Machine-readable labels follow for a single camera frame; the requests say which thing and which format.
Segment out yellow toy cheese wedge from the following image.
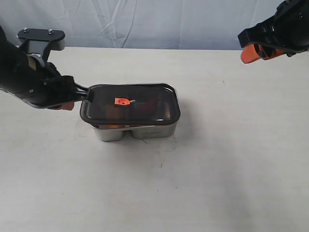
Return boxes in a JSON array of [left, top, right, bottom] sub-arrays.
[[105, 105, 121, 129]]

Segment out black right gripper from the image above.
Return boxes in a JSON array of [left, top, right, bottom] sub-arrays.
[[238, 0, 309, 64]]

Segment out dark lid with orange seal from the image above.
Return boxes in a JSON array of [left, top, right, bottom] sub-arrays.
[[80, 83, 181, 126]]

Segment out steel two-compartment lunch box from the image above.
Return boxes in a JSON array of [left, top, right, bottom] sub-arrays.
[[89, 83, 182, 142]]

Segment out red toy sausage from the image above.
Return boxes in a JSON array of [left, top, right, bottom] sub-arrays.
[[134, 97, 159, 112]]

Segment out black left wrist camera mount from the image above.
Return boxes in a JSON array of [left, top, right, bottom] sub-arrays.
[[17, 28, 65, 67]]

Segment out blue-white backdrop cloth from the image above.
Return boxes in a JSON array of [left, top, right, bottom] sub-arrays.
[[0, 0, 309, 51]]

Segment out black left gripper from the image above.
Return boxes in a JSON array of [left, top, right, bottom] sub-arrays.
[[0, 30, 94, 111]]

